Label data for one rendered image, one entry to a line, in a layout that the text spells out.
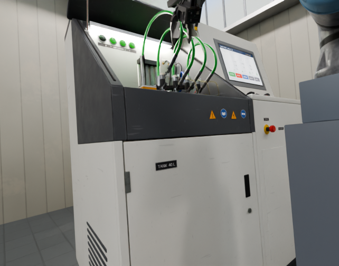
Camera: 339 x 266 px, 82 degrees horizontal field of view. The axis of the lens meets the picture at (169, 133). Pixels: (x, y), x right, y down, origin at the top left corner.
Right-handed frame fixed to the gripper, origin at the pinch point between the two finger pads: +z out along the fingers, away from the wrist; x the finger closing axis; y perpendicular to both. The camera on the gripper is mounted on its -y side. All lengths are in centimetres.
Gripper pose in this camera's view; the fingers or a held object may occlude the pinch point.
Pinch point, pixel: (180, 41)
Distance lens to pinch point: 93.8
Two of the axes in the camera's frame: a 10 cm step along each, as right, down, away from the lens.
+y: 4.6, 6.2, -6.3
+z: -0.7, 7.4, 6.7
